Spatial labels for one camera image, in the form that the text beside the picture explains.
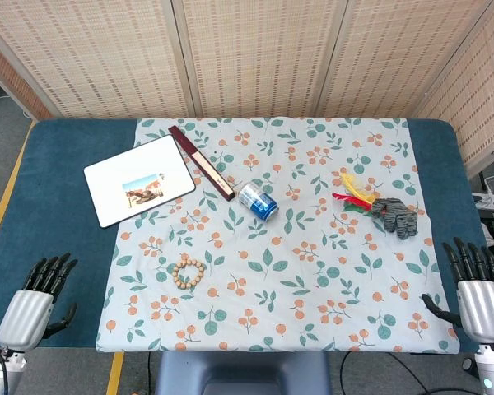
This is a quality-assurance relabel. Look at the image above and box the blue soda can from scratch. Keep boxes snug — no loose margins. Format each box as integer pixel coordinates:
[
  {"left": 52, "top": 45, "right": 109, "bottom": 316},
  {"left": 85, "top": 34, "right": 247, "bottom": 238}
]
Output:
[{"left": 238, "top": 183, "right": 280, "bottom": 222}]

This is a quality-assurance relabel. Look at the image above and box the floral patterned tablecloth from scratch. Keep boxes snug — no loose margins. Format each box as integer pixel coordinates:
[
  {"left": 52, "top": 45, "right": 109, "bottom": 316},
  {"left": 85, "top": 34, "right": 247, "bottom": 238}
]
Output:
[{"left": 96, "top": 118, "right": 461, "bottom": 354}]

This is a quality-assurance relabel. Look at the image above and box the colourful feather shuttlecock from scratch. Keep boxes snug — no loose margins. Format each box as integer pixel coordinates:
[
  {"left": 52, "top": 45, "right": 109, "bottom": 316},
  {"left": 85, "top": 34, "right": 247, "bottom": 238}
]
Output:
[{"left": 331, "top": 172, "right": 378, "bottom": 214}]

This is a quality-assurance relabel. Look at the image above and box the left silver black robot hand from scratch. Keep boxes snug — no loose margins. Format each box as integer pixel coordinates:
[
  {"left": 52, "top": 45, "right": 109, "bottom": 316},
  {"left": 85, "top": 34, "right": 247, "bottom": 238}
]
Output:
[{"left": 0, "top": 252, "right": 79, "bottom": 353}]

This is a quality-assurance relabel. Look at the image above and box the dark red folded fan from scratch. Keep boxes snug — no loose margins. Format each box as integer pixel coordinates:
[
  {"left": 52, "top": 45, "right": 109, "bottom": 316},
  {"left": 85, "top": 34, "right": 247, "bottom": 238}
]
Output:
[{"left": 168, "top": 125, "right": 236, "bottom": 202}]

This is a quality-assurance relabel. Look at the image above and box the black cable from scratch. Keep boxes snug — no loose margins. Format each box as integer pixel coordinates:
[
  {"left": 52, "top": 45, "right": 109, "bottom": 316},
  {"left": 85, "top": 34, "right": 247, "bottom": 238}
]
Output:
[{"left": 339, "top": 351, "right": 478, "bottom": 395}]

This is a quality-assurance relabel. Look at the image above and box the wooden bead bracelet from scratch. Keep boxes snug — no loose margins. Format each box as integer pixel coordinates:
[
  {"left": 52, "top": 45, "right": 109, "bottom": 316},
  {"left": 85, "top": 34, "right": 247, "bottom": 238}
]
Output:
[{"left": 171, "top": 258, "right": 207, "bottom": 290}]

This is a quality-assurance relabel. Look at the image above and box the white picture board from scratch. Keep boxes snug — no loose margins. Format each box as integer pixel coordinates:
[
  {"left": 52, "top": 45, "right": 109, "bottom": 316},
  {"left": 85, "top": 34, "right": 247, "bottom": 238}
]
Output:
[{"left": 83, "top": 134, "right": 197, "bottom": 229}]

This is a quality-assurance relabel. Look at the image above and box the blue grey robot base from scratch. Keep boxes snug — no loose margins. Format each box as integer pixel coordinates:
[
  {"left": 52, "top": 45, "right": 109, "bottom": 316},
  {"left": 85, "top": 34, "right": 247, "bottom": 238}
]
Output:
[{"left": 155, "top": 350, "right": 333, "bottom": 395}]

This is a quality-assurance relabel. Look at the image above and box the grey striped knit glove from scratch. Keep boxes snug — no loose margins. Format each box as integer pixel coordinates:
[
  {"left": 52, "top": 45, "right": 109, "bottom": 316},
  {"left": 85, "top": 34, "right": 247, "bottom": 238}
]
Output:
[{"left": 370, "top": 197, "right": 419, "bottom": 241}]

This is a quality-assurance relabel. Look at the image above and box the woven bamboo folding screen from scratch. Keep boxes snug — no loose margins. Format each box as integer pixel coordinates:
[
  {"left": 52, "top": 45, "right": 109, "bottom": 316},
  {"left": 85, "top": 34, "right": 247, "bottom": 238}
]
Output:
[{"left": 0, "top": 0, "right": 494, "bottom": 180}]

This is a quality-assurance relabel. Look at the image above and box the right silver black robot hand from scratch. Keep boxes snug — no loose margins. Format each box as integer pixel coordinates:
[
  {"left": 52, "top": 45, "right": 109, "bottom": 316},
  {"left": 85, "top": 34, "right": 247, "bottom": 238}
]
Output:
[{"left": 421, "top": 236, "right": 494, "bottom": 345}]

